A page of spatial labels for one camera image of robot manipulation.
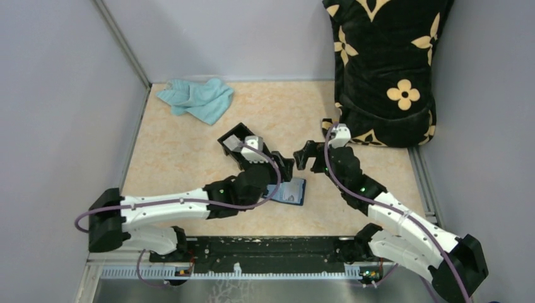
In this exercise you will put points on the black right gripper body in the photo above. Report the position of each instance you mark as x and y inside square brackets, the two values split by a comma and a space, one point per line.
[315, 149]

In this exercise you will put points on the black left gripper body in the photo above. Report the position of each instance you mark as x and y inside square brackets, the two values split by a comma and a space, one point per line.
[284, 174]

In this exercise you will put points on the blue leather card holder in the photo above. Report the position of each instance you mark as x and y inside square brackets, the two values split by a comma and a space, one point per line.
[290, 193]

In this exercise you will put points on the black plastic card box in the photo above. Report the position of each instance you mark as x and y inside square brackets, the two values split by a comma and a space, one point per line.
[240, 131]

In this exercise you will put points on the grey credit card stack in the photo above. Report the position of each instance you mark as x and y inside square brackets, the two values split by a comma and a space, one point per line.
[233, 144]

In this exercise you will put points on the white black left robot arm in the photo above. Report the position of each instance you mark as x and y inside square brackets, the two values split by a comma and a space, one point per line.
[131, 221]

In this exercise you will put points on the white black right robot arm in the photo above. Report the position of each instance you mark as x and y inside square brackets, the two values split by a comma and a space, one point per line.
[455, 266]

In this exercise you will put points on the light blue cloth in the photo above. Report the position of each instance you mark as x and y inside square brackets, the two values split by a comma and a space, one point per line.
[205, 101]

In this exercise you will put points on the black floral cushion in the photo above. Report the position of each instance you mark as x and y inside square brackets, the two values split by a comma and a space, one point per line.
[383, 54]

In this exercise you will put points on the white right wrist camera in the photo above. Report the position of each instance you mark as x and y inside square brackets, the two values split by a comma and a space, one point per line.
[339, 137]

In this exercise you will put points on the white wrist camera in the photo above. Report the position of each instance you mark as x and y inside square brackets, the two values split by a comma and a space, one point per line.
[252, 149]
[339, 137]

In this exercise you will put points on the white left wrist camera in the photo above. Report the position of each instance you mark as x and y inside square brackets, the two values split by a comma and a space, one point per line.
[252, 149]

